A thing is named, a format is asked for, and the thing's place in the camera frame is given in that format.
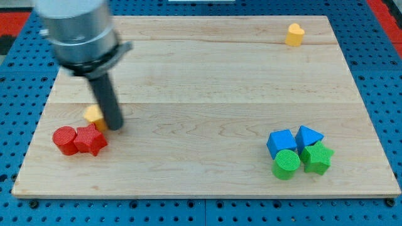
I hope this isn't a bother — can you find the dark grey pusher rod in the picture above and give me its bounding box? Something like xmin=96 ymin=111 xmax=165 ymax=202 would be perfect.
xmin=89 ymin=73 xmax=124 ymax=131

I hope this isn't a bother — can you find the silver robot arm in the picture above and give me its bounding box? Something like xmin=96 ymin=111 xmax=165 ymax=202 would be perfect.
xmin=33 ymin=0 xmax=133 ymax=131

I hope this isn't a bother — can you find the wooden board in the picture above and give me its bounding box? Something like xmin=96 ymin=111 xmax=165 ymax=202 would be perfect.
xmin=12 ymin=16 xmax=401 ymax=200

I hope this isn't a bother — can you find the yellow heart block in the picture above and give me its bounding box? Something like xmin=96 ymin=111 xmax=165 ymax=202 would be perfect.
xmin=285 ymin=23 xmax=305 ymax=47

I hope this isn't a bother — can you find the yellow hexagon block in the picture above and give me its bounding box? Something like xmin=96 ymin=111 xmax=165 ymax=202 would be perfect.
xmin=84 ymin=104 xmax=108 ymax=132

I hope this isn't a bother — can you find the red star block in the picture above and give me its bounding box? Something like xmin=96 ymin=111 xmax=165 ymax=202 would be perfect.
xmin=73 ymin=124 xmax=107 ymax=156

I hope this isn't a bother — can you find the red cylinder block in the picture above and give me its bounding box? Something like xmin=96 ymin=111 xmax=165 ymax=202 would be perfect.
xmin=52 ymin=126 xmax=79 ymax=156

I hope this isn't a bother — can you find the blue cube block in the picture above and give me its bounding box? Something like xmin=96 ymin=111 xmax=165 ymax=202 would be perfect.
xmin=266 ymin=129 xmax=296 ymax=159

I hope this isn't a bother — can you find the green cylinder block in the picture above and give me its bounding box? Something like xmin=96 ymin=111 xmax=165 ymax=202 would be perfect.
xmin=271 ymin=149 xmax=301 ymax=180

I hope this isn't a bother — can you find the blue triangle block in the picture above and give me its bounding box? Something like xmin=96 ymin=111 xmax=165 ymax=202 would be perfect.
xmin=295 ymin=126 xmax=324 ymax=155

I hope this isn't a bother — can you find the green star block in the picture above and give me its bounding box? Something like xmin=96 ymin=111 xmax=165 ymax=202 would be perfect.
xmin=300 ymin=141 xmax=334 ymax=175

